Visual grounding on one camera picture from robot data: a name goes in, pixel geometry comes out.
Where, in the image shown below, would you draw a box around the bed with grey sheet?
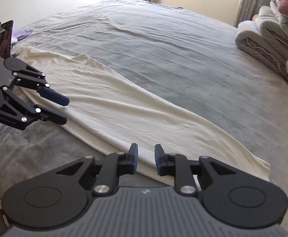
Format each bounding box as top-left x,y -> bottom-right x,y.
0,0 -> 288,228

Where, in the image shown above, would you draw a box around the white pants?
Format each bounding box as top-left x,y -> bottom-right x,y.
16,46 -> 271,185

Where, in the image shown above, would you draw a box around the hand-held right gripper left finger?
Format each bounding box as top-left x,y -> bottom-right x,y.
49,143 -> 139,196

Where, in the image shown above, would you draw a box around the purple cloth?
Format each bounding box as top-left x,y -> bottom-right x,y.
11,28 -> 34,42

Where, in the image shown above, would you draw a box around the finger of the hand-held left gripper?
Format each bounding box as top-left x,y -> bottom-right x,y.
0,86 -> 67,131
12,65 -> 70,106

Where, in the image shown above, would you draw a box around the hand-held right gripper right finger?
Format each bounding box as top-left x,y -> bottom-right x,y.
155,144 -> 240,197

